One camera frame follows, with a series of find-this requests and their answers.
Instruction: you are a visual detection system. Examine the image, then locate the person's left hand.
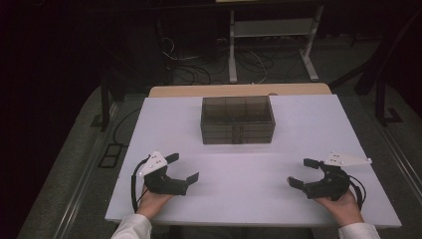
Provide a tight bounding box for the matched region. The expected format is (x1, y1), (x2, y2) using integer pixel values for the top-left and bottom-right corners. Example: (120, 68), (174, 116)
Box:
(136, 185), (175, 220)

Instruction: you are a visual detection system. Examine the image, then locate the tangle of black floor cables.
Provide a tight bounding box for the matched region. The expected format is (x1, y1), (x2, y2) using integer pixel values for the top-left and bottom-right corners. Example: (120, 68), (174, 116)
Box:
(160, 36), (277, 86)

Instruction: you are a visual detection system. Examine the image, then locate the dark metal stand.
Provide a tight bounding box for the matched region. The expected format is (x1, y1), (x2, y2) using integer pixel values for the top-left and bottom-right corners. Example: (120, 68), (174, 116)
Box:
(91, 76), (125, 132)
(374, 79), (404, 127)

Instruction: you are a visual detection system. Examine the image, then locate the wooden table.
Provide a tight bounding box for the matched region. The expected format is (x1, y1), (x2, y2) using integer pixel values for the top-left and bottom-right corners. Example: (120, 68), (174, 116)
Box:
(147, 83), (332, 99)

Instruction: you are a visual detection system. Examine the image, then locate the smoky clear drawer box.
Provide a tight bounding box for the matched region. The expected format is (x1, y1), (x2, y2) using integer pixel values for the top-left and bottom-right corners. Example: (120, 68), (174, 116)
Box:
(200, 96), (277, 145)

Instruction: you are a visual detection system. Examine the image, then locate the black floor cable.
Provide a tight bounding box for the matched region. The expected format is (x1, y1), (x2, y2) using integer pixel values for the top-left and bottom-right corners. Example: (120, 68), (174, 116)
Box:
(112, 108), (142, 147)

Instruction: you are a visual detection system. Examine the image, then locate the person's right hand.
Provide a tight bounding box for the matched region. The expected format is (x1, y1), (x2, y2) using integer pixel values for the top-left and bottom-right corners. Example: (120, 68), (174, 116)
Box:
(313, 188), (365, 227)

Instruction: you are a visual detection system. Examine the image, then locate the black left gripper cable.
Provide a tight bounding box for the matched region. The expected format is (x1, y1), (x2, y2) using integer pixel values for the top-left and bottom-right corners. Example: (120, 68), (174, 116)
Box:
(130, 154), (150, 213)

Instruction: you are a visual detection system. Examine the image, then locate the white metal stand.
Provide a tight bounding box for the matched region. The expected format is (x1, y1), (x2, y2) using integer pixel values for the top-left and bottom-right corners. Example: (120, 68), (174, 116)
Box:
(228, 4), (324, 84)

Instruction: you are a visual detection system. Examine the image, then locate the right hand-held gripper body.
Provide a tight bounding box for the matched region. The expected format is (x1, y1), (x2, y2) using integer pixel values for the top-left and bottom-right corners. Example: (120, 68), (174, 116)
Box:
(302, 151), (373, 202)

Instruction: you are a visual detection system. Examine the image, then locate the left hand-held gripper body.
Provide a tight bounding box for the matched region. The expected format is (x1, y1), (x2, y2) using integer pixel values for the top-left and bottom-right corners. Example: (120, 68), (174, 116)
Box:
(138, 149), (189, 196)

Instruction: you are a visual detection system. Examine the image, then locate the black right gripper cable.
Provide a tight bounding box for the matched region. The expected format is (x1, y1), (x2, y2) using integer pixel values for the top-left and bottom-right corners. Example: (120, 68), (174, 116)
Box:
(347, 174), (367, 211)

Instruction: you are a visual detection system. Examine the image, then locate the black floor outlet plate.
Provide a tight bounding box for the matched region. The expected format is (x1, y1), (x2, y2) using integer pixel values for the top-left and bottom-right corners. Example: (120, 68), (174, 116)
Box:
(98, 142), (125, 169)

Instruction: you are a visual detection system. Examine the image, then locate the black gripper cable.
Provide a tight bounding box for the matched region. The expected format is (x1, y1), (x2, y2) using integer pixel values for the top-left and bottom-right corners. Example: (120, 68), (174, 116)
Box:
(347, 174), (367, 211)
(130, 154), (150, 213)

